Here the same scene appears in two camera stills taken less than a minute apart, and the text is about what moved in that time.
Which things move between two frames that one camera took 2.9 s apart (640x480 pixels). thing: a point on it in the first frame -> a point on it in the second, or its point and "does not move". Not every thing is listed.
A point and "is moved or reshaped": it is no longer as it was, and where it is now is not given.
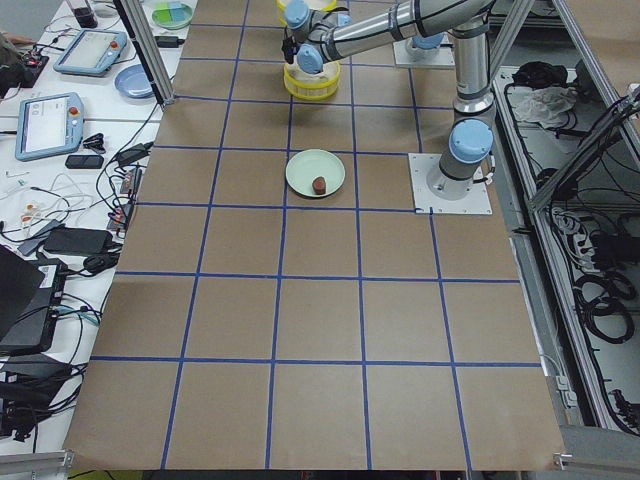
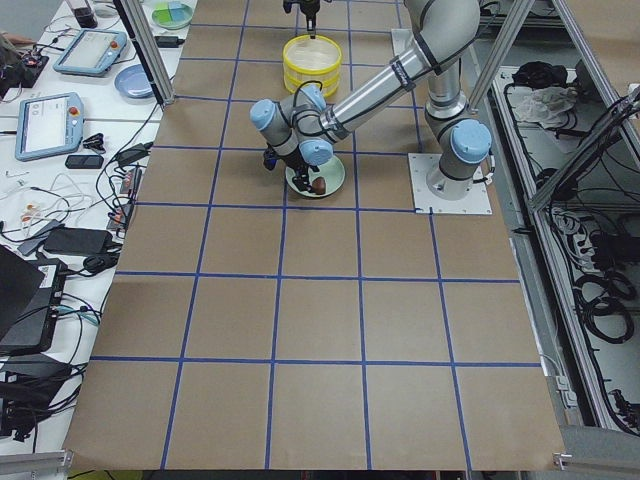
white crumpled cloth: [544, 104] does not move
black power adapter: [169, 41] does not move
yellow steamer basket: [323, 5] is moved or reshaped
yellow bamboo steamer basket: [312, 86] does not move
